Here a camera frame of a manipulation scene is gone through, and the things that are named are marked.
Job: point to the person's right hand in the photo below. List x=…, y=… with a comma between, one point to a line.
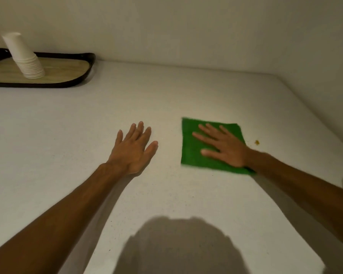
x=228, y=149

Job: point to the person's left hand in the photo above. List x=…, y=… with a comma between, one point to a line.
x=128, y=155

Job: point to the person's right middle finger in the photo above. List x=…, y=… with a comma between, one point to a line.
x=208, y=132

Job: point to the person's left little finger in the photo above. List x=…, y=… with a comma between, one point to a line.
x=119, y=137

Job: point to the person's left thumb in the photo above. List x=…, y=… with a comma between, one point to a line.
x=150, y=152

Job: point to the person's right thumb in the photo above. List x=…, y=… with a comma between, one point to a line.
x=210, y=153

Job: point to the person's left middle finger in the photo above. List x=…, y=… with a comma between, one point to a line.
x=138, y=130

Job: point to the person's right little finger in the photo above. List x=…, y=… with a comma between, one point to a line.
x=226, y=131

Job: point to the green cleaning cloth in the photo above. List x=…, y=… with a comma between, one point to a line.
x=193, y=151

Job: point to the person's left forearm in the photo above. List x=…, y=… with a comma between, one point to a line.
x=54, y=222

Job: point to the person's right forearm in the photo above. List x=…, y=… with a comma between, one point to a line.
x=308, y=191

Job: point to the wooden tray with black rim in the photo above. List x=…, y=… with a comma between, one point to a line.
x=60, y=69

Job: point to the stack of white paper cups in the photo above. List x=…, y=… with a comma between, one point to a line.
x=24, y=58

